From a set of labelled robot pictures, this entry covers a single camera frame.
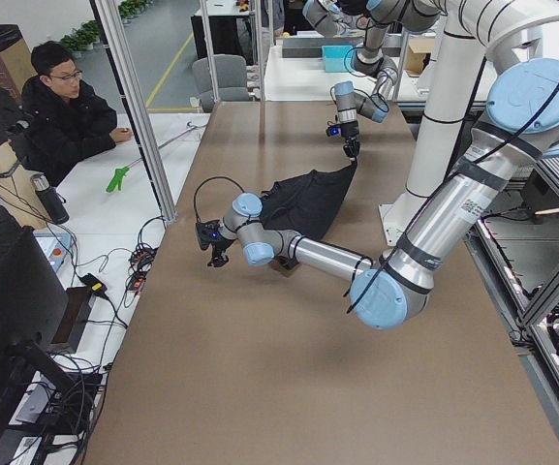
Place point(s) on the seated man in black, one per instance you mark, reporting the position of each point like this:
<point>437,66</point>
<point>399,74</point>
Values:
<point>68,122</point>

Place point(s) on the black computer monitor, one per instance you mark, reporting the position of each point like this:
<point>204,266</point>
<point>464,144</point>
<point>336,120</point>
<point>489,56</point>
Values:
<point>32,305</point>

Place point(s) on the aluminium frame post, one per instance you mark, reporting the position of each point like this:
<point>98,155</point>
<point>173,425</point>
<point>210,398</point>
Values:
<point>113,37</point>

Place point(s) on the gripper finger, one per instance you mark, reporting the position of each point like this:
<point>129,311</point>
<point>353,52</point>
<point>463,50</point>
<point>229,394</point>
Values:
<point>348,149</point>
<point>213,263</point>
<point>223,260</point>
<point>355,147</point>

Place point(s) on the teach pendant with red button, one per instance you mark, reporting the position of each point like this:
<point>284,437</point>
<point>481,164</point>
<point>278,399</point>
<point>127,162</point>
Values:
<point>57,247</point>

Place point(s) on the blue plastic bin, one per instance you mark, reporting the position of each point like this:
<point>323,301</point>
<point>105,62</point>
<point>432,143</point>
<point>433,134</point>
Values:
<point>338,58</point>

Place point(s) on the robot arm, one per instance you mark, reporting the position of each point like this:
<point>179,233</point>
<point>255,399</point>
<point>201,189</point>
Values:
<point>519,125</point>
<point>369,59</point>

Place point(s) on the grey office chair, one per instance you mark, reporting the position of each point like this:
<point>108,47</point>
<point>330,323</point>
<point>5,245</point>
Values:
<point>231,78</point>

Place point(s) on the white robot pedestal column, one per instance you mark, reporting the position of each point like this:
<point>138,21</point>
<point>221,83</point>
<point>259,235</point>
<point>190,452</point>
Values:
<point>456,73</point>

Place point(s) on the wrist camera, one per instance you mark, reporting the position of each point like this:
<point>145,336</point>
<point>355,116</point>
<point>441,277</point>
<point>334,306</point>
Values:
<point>333,130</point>
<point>208,233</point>

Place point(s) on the black printed t-shirt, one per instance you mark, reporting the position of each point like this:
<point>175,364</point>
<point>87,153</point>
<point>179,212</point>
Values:
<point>308,203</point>

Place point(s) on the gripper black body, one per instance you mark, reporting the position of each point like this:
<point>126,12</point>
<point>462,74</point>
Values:
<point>348,131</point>
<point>219,245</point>

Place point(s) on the black thermos bottle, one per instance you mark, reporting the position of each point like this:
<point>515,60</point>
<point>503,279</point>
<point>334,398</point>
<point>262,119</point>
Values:
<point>49,198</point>

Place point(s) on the black power adapter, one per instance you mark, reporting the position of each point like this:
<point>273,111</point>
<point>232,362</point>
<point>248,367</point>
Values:
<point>97,286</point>

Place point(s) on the cardboard box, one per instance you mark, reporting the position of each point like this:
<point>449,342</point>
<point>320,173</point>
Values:
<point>418,55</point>

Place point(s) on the red usb hub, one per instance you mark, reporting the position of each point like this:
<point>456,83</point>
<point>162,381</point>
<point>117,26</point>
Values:
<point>140,262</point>

